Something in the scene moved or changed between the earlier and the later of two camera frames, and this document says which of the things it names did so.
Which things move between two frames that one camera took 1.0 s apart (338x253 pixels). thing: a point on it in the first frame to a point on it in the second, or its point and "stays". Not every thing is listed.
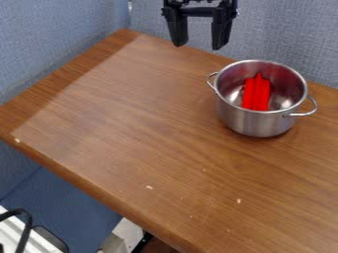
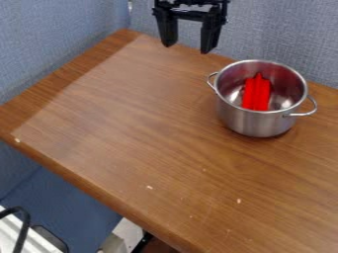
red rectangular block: (256, 93) stays
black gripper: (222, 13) to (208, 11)
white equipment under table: (41, 240) stays
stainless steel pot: (288, 101) stays
